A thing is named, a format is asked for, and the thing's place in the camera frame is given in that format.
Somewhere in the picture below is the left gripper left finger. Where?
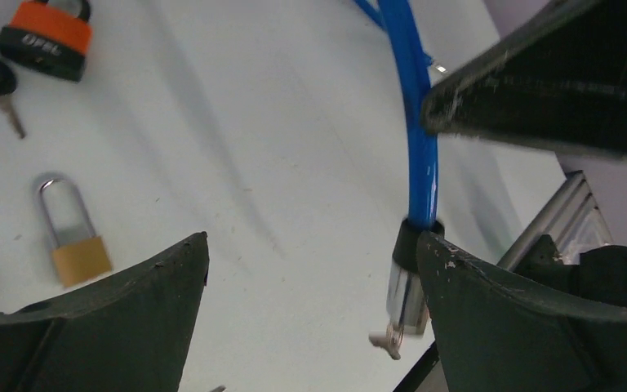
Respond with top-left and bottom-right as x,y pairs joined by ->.
0,232 -> 209,391

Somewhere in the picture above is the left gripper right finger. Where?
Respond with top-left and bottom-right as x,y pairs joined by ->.
416,232 -> 627,391

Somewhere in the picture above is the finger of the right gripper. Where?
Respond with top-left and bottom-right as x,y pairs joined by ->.
422,1 -> 627,161

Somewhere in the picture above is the brass long-shackle padlock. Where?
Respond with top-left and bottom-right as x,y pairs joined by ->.
33,171 -> 113,288

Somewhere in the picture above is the orange black padlock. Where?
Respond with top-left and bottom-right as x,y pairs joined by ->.
0,0 -> 92,82

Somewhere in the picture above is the blue cable lock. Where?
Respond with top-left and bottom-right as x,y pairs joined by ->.
356,1 -> 446,360

